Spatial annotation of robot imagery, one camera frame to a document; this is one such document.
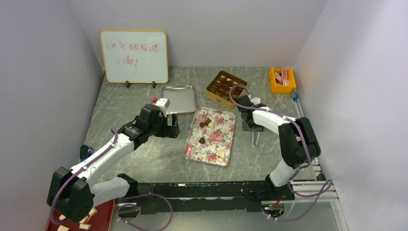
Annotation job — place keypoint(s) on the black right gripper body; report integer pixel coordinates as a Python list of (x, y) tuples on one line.
[(251, 126)]

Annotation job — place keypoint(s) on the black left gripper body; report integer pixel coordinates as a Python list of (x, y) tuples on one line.
[(160, 128)]

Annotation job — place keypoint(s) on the metal tongs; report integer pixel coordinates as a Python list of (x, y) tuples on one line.
[(255, 138)]

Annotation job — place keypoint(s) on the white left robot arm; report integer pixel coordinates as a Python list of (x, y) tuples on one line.
[(75, 191)]

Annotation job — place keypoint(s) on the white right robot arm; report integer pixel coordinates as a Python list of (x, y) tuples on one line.
[(298, 141)]

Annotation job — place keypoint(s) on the white heart chocolate bottom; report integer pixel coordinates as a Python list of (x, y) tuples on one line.
[(221, 154)]

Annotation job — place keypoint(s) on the dark rectangular chocolate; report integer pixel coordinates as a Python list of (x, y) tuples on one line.
[(207, 122)]

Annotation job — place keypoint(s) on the gold chocolate tin box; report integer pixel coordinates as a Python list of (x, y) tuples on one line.
[(218, 89)]

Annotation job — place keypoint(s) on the silver tin lid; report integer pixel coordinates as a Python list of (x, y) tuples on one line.
[(182, 99)]

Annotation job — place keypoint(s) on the floral rectangular tray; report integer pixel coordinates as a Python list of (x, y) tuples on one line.
[(216, 139)]

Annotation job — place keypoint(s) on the orange parts bin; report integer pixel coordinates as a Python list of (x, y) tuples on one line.
[(282, 80)]

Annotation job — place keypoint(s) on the whiteboard with red writing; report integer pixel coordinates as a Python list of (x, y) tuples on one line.
[(135, 57)]

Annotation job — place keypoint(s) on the red tray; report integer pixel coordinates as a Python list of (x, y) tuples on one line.
[(99, 221)]

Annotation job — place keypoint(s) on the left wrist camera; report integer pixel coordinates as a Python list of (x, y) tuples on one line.
[(162, 103)]

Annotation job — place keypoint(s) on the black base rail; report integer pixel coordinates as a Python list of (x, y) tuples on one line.
[(250, 196)]

